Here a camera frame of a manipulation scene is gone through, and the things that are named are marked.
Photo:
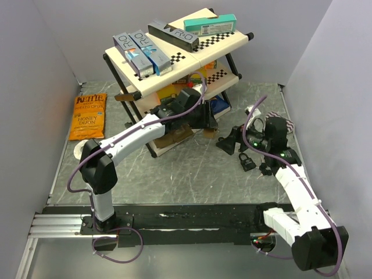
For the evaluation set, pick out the large brass padlock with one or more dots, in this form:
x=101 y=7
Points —
x=204 y=136

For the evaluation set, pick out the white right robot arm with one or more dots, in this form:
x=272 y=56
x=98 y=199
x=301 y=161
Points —
x=315 y=240

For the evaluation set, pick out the black round padlock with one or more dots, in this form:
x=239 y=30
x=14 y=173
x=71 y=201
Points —
x=246 y=162

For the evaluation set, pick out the brown wooden-handled tool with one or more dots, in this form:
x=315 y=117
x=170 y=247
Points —
x=129 y=97

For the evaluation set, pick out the cream three-tier shelf rack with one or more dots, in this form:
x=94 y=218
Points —
x=183 y=63

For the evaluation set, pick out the green yellow box front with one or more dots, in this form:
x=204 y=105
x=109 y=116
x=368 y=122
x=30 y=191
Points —
x=168 y=92

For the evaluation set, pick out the orange Kettle chips bag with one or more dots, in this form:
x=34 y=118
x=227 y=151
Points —
x=88 y=119

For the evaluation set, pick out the blue R+O box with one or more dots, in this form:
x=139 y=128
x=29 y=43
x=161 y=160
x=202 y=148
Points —
x=160 y=61

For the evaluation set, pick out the dark grey R+O box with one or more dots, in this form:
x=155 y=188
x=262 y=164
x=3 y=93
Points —
x=175 y=36

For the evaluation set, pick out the blue snack bag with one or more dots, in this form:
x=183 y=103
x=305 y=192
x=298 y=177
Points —
x=219 y=106

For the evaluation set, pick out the black-headed key bunch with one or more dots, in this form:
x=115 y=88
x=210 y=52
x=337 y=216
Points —
x=264 y=170

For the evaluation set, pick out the purple R+O box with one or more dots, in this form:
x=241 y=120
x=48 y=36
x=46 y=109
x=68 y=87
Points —
x=133 y=55

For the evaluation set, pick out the teal toothpaste box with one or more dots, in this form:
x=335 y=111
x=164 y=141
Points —
x=211 y=25

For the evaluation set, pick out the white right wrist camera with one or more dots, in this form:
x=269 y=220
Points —
x=255 y=113

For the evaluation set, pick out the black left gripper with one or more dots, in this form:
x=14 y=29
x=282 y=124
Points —
x=208 y=120

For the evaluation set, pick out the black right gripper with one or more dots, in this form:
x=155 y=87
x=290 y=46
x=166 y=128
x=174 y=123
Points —
x=228 y=143

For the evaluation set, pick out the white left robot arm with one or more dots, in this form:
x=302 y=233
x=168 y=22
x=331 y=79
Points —
x=100 y=159

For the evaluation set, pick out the brown packaged item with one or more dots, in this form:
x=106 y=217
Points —
x=173 y=137

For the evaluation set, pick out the white tape roll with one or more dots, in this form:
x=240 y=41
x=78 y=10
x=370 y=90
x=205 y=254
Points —
x=78 y=149

